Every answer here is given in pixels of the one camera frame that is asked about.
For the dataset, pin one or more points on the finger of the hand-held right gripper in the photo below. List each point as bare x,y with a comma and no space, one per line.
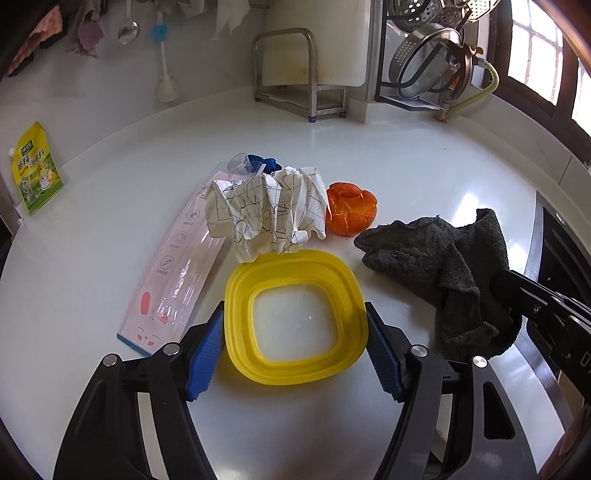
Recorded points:
531,297

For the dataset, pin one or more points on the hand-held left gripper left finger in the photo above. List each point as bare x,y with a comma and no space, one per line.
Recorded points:
205,355

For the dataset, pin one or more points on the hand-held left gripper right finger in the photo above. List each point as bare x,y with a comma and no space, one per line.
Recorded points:
383,355

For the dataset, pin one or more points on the clear pink printed package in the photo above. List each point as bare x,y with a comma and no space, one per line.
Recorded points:
180,272

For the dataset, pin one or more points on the dark grey cloth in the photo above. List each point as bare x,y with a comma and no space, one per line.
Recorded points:
438,258

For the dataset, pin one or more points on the yellow plastic lid frame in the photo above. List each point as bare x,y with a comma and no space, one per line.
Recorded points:
295,267

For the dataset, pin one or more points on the orange peel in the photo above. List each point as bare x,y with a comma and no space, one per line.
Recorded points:
351,210

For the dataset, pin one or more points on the white checked paper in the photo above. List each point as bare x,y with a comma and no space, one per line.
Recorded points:
263,207

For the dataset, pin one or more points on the blue plastic scrap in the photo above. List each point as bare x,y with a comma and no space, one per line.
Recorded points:
261,164

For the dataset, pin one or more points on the black kitchen sink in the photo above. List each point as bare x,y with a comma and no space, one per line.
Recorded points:
558,240

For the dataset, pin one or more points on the dark framed window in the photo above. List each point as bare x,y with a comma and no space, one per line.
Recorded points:
545,50

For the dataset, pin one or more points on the yellow seasoning pouch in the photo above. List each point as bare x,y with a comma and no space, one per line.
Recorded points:
37,170

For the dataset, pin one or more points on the perforated steel colander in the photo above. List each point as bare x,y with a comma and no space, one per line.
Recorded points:
408,60

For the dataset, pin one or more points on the black lid rack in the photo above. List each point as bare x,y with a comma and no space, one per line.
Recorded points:
383,69

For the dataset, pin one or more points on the metal cutting board rack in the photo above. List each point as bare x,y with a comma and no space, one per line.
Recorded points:
314,69

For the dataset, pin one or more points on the steel steamer tray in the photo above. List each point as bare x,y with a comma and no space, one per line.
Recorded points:
438,9

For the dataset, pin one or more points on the white cutting board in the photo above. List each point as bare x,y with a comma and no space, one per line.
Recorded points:
323,41

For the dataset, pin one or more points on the metal ladle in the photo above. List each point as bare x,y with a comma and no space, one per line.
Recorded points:
128,30

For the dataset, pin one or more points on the white hanging cloth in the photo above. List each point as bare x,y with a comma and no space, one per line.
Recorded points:
226,16

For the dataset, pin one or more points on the grey purple cloth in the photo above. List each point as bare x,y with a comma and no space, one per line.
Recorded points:
87,32

